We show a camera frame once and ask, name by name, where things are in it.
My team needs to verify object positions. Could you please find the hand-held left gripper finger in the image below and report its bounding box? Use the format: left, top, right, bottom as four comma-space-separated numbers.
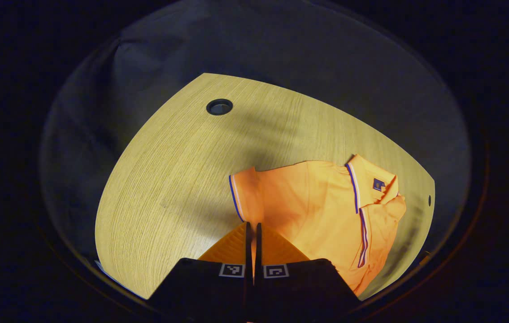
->
147, 223, 253, 323
254, 223, 363, 323

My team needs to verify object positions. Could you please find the orange T-shirt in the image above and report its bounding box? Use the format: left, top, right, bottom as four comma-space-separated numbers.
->
229, 154, 407, 297

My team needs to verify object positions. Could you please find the black backdrop cloth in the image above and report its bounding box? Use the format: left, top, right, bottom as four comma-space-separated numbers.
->
39, 0, 472, 288

